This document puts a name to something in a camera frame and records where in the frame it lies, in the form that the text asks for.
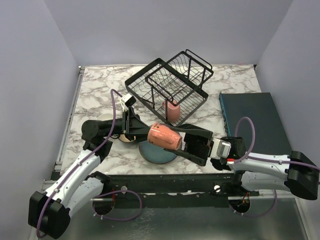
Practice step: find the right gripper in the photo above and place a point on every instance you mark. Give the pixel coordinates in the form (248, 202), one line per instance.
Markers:
(200, 145)

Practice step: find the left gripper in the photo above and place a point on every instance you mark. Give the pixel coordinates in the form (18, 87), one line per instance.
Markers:
(132, 125)

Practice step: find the pink printed coffee mug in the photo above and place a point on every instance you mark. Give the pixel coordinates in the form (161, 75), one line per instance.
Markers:
(162, 136)

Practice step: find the blue ceramic plate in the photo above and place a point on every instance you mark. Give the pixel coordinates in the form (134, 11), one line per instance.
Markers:
(155, 154)

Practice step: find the plain pink mug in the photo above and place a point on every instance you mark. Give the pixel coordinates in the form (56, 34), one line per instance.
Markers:
(173, 112)

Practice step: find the black wire dish rack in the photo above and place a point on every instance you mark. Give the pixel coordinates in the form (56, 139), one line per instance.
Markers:
(179, 81)

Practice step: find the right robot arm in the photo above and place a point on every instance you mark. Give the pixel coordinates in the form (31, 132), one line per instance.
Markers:
(294, 172)

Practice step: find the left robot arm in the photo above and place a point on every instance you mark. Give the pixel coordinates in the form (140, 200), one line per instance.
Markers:
(50, 212)

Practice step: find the dark bowl cream inside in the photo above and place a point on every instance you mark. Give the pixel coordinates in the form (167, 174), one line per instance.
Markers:
(124, 139)

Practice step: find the white small bowl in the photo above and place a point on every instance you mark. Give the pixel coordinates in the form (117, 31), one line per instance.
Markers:
(105, 117)

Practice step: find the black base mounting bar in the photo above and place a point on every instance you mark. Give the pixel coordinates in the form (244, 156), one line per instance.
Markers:
(172, 190)

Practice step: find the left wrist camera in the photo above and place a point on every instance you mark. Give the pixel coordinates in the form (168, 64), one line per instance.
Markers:
(127, 101)

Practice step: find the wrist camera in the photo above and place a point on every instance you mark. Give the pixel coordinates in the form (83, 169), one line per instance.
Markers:
(127, 101)
(225, 149)

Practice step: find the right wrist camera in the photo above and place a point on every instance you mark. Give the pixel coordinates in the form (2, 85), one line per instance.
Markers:
(225, 149)

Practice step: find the left aluminium rail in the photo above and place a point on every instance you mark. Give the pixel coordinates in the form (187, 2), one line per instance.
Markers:
(67, 129)

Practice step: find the blue network switch box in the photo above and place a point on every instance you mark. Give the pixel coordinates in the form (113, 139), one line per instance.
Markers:
(270, 135)

